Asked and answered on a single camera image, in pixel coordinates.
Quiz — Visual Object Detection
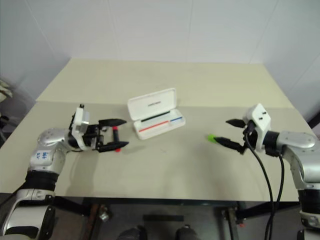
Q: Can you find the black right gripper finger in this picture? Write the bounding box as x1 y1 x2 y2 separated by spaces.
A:
214 136 245 151
225 118 248 129

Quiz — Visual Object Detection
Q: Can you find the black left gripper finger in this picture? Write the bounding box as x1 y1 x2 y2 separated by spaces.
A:
97 141 130 153
98 118 127 127

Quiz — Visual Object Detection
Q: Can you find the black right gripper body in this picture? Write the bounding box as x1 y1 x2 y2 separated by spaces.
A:
239 119 260 156

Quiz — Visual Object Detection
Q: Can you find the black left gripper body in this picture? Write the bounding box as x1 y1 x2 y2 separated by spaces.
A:
82 123 106 152

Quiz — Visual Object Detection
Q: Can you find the red and black marker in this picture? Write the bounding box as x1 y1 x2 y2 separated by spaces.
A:
111 125 122 153

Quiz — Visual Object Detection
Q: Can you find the white open pencil case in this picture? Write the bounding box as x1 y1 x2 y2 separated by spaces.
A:
126 87 187 141

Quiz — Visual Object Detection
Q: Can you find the thin black pen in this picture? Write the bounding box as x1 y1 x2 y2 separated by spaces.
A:
140 111 169 122

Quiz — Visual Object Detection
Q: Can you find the thin red pen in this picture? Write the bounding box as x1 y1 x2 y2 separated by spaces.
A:
139 120 171 132

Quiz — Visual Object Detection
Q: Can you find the cream table sheet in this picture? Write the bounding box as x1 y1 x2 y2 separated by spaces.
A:
36 57 297 109

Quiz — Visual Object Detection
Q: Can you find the silver metal fitting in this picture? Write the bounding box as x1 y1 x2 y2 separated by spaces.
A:
98 211 111 223

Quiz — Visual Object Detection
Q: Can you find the dark rounded shape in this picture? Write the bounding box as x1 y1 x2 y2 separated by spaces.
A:
174 224 201 240
117 224 148 240

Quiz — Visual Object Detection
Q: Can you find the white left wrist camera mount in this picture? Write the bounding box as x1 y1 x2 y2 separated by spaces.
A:
66 104 91 151

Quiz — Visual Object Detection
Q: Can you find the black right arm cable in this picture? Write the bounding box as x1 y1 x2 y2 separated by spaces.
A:
243 121 286 240

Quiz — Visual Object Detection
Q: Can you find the black table frame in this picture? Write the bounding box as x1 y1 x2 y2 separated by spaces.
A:
54 196 301 240

